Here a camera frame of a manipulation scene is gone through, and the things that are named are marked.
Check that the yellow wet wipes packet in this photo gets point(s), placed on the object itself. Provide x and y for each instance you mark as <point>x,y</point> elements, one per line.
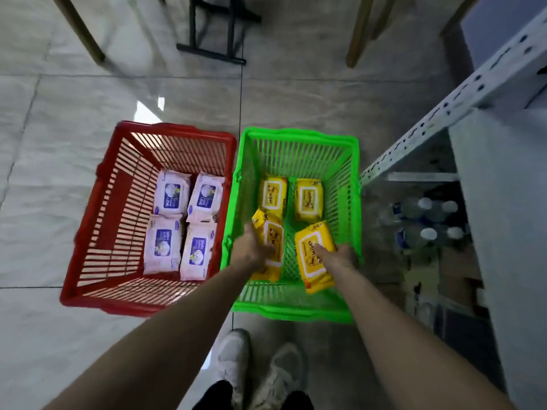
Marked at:
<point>308,260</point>
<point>273,236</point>
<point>308,199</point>
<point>272,195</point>

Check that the person's left forearm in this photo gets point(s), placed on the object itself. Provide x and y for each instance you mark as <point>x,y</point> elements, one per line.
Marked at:
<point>162,350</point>

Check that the wooden table leg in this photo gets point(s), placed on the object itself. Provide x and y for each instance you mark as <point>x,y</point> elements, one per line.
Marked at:
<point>81,29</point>
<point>360,31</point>
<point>457,14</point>

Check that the white sneaker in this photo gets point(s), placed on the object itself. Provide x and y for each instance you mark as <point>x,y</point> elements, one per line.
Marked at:
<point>282,371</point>
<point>233,358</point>

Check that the red plastic shopping basket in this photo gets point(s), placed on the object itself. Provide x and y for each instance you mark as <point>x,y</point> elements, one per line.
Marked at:
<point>107,200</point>

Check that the black trouser leg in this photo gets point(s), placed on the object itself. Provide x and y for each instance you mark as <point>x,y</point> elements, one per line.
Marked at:
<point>299,401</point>
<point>213,397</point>

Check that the person's left hand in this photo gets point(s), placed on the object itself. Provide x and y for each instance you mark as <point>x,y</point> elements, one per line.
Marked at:
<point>248,251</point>

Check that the brown cardboard box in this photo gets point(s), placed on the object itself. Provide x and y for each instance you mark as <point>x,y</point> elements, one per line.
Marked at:
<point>459,277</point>

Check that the black metal stand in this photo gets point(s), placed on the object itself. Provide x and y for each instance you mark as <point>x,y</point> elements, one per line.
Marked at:
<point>213,42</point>

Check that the person's right forearm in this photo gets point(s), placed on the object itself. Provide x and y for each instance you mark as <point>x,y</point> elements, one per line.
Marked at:
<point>410,354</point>

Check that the white right sneaker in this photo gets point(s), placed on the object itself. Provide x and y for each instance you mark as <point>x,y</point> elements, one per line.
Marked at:
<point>282,371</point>

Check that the clear water bottle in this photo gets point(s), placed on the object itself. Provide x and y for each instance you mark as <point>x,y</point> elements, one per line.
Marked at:
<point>416,207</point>
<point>444,209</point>
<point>453,233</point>
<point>416,236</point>

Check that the white metal shelf rack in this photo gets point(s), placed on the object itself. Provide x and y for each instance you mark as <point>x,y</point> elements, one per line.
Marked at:
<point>500,166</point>

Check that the white left sneaker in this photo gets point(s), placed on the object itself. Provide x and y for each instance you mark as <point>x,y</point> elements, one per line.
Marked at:
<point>233,358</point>

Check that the white wet wipes packet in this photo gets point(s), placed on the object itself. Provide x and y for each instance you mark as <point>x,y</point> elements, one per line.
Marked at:
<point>197,251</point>
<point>206,198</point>
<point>162,245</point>
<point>171,194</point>

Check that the person's right hand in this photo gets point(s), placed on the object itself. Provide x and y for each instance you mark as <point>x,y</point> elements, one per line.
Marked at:
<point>339,258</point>

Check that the person's left thumb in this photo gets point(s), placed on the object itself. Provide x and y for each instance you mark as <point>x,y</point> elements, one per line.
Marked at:
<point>266,253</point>

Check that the green plastic shopping basket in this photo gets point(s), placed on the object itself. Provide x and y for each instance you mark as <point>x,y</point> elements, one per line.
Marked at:
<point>299,157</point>

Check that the person's right thumb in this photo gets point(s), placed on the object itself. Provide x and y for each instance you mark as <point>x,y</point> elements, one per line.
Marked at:
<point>322,250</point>

